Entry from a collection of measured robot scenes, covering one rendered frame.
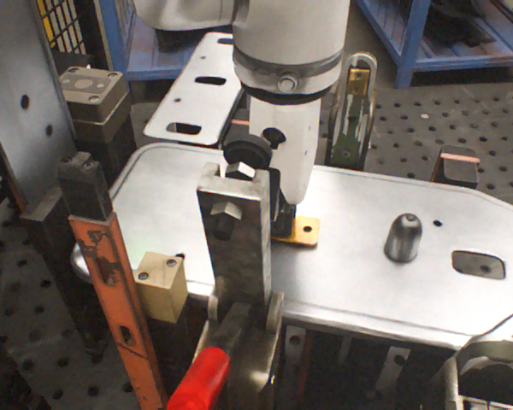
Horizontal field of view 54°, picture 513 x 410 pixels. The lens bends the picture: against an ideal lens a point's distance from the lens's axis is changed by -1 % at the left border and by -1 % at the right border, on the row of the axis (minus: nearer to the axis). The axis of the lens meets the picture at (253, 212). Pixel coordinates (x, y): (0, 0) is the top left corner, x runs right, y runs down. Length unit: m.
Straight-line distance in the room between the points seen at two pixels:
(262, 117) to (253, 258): 0.12
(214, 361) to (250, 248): 0.07
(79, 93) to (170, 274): 0.31
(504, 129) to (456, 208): 0.72
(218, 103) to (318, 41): 0.37
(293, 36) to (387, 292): 0.26
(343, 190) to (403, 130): 0.64
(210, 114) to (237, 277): 0.39
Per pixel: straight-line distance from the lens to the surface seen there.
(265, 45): 0.37
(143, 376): 0.53
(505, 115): 1.35
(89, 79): 0.69
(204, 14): 0.34
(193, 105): 0.72
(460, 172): 0.67
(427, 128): 1.24
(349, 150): 0.63
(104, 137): 0.66
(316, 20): 0.36
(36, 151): 0.59
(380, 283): 0.51
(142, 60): 2.59
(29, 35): 0.57
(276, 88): 0.39
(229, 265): 0.33
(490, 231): 0.59
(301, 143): 0.40
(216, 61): 0.81
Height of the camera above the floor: 1.40
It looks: 46 degrees down
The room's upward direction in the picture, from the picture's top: straight up
